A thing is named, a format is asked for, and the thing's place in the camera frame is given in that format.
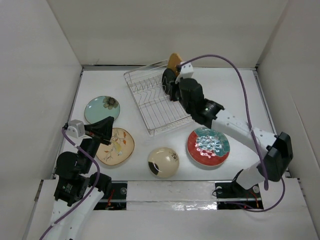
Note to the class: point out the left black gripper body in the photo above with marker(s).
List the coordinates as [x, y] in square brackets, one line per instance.
[101, 135]

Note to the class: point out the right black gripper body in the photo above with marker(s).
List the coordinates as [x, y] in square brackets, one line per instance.
[175, 94]

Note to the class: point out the small black plate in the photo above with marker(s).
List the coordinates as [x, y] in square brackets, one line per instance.
[169, 82]

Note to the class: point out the orange woven square plate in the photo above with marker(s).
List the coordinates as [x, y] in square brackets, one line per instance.
[173, 61]

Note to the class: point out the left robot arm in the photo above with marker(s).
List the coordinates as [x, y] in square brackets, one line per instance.
[81, 185]

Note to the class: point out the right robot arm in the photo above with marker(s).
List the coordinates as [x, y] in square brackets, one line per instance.
[275, 151]

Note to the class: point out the teal flower plate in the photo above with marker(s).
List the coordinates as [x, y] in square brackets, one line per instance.
[100, 108]

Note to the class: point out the beige bird painted plate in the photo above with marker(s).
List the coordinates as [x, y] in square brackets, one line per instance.
[120, 148]

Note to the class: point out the red and teal plate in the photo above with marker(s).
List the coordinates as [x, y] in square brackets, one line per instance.
[208, 147]

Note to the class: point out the cream bowl with black marks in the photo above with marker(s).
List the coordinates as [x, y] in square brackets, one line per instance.
[163, 162]

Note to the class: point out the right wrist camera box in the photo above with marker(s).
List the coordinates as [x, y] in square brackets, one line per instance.
[184, 70]

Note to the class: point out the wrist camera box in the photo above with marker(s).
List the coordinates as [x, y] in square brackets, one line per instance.
[184, 70]
[76, 129]

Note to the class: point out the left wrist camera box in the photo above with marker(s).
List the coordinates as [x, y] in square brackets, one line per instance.
[76, 129]

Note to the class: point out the silver wire dish rack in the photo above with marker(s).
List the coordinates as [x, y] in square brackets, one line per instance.
[158, 112]

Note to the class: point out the metal base rail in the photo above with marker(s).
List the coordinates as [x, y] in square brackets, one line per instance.
[178, 196]

